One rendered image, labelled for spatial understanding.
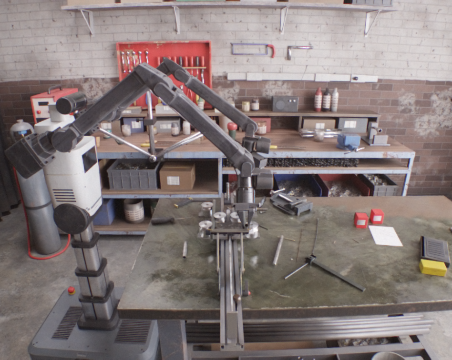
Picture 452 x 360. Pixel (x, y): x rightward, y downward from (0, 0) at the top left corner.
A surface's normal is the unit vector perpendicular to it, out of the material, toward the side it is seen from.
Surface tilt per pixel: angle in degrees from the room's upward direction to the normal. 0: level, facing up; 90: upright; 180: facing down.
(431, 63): 90
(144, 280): 0
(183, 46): 90
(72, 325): 0
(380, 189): 90
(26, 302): 0
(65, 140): 93
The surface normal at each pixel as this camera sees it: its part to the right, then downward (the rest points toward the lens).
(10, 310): 0.00, -0.92
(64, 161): -0.02, 0.38
